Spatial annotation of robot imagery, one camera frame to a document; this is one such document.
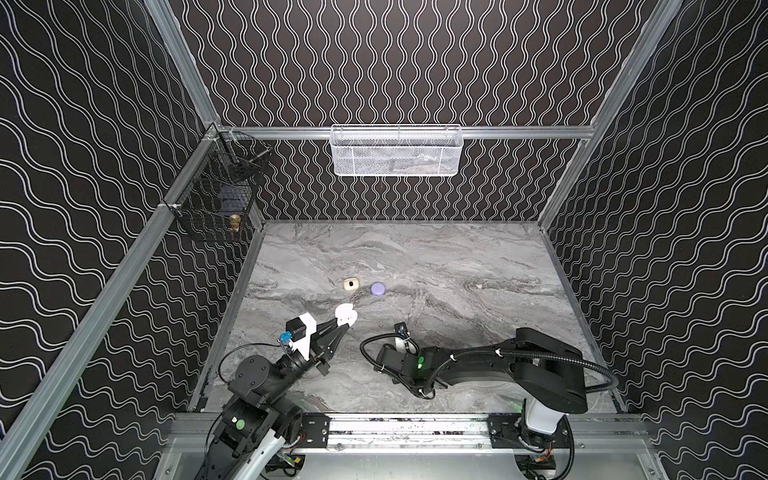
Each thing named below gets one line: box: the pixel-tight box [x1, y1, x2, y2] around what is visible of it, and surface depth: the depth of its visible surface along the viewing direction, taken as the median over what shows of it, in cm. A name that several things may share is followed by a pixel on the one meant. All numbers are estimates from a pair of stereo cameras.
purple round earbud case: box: [370, 281, 386, 296], surface depth 102 cm
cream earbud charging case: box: [343, 278, 359, 292], surface depth 102 cm
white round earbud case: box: [334, 303, 358, 327], surface depth 65 cm
